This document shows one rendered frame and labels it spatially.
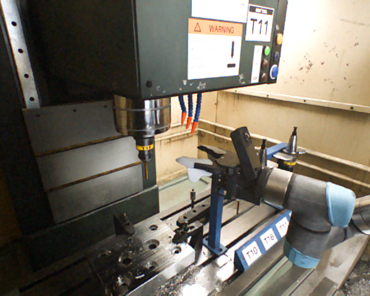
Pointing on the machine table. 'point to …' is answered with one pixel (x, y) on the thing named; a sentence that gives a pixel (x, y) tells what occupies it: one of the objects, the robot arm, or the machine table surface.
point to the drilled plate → (169, 261)
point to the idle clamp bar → (193, 213)
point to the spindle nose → (141, 116)
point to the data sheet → (221, 9)
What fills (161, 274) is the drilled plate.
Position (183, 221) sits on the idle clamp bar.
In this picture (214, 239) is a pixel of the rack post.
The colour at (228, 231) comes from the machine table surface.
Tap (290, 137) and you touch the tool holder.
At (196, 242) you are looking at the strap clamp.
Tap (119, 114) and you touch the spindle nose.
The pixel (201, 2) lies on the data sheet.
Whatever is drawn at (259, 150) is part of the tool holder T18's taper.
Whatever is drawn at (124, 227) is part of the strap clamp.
